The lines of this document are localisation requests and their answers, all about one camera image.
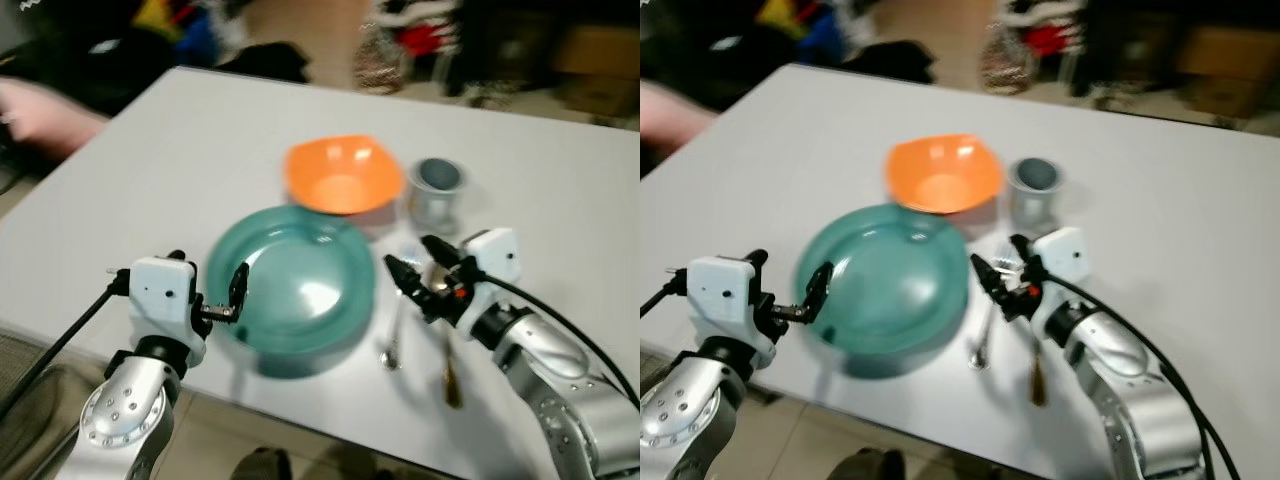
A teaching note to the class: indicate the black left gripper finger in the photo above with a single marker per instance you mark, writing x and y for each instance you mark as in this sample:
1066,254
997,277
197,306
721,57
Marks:
239,285
756,258
818,288
176,257

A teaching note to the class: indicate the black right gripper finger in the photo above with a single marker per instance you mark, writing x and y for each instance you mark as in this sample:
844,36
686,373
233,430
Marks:
990,277
405,277
443,254
1025,254

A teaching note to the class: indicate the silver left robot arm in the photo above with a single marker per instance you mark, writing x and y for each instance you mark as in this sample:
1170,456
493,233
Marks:
690,420
120,420

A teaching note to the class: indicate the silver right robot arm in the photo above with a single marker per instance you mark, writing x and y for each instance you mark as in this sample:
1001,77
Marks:
1130,400
560,390

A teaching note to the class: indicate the grey cup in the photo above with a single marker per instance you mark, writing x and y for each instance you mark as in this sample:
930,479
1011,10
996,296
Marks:
1035,200
437,200

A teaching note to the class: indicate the teal round plate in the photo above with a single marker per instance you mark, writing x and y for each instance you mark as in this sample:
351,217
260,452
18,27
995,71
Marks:
300,290
890,290

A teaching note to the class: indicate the silver fork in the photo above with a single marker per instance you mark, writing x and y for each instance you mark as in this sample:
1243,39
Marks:
391,350
981,350

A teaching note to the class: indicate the gold spoon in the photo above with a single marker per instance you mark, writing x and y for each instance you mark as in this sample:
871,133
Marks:
452,385
1038,385

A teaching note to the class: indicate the orange plastic bowl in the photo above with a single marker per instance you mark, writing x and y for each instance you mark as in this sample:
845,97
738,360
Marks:
945,172
340,175

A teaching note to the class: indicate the dark robot foot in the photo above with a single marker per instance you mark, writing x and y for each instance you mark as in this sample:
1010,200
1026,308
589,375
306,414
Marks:
866,465

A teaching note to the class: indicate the patterned woven bag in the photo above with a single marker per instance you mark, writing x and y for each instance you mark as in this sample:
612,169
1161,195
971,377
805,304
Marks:
1007,62
380,62

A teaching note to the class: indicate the black bag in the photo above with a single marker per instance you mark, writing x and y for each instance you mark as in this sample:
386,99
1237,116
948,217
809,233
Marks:
262,62
890,62

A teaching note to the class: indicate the red cloth item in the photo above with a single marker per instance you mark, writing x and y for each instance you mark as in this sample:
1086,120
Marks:
1048,40
418,40

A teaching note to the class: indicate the blue cloth item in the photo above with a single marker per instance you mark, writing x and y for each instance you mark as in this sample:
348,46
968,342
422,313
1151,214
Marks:
822,40
198,35

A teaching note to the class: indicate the yellow cloth item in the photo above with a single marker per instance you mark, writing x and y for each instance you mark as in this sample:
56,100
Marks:
782,18
158,18

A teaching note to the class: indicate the brown cardboard box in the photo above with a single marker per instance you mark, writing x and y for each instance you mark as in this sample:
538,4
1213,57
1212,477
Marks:
600,52
1228,52

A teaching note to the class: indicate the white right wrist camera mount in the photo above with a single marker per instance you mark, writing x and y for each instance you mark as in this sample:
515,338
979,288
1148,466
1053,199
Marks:
1062,255
495,255

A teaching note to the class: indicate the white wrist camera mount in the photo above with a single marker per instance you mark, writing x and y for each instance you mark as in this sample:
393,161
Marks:
722,295
1062,255
160,295
495,255

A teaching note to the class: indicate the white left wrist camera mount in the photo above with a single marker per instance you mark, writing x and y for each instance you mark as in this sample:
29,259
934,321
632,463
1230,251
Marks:
722,295
160,295

